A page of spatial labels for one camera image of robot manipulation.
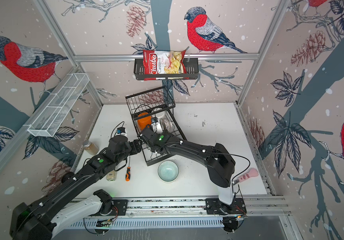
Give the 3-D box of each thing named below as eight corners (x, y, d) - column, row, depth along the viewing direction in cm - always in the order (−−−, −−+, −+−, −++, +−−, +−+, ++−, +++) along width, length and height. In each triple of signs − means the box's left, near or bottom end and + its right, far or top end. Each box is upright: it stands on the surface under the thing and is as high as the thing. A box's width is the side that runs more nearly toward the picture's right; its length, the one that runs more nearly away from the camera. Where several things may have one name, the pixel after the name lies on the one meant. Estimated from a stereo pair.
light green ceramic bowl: (157, 183, 81) (156, 181, 77) (159, 164, 88) (158, 160, 85) (178, 183, 81) (178, 181, 77) (178, 164, 88) (178, 160, 85)
